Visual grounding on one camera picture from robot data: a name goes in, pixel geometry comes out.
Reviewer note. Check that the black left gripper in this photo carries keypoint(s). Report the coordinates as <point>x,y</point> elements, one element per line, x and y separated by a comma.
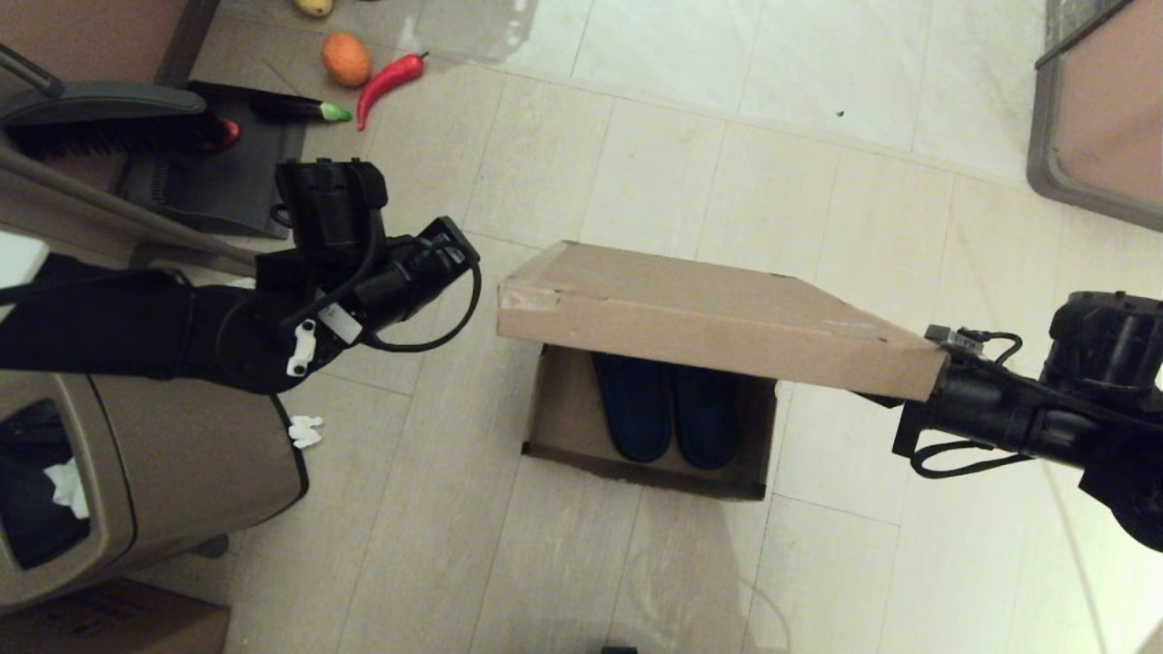
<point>363,272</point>

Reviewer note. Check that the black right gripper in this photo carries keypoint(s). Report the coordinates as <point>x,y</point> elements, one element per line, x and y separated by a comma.
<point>999,409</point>

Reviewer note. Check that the brown cardboard shoe box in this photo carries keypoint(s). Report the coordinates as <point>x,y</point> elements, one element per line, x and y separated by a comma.
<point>709,318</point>

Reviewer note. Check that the blue slipper white print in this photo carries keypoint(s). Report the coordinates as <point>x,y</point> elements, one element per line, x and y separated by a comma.
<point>636,409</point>

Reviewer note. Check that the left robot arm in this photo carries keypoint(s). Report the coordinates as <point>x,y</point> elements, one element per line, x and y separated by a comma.
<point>109,327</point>

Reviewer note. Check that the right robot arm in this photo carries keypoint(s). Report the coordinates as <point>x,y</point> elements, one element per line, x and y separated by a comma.
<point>1131,481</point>

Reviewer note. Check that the black dustpan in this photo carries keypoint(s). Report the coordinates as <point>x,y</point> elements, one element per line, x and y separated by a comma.
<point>218,191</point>

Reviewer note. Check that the crumpled white tissue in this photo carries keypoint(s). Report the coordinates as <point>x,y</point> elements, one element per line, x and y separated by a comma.
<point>305,432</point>

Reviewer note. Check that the dark purple eggplant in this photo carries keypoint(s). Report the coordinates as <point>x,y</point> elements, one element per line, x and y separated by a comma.
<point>300,109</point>

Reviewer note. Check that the red chili pepper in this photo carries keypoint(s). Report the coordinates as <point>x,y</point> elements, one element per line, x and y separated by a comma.
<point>386,84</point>

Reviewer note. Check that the orange fruit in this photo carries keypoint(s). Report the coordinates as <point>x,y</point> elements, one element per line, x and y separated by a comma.
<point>346,60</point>

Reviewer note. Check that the yellow mango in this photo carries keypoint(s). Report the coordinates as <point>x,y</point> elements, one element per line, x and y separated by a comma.
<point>314,7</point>

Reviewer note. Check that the tan plastic trash bin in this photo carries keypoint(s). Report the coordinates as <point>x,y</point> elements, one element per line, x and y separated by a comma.
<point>182,472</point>

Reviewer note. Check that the grey black hand broom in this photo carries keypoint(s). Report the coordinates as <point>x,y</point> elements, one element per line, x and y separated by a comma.
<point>109,123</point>

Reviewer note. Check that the brown table grey edge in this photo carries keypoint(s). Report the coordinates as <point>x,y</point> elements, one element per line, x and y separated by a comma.
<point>1108,118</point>

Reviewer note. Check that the white paper waste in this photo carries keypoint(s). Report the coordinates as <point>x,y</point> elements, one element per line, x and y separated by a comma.
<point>68,489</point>

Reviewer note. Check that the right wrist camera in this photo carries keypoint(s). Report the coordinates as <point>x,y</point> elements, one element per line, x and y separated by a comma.
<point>954,339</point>

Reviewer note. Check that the grey metal table frame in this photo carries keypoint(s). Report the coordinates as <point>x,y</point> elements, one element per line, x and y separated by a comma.
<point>118,213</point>

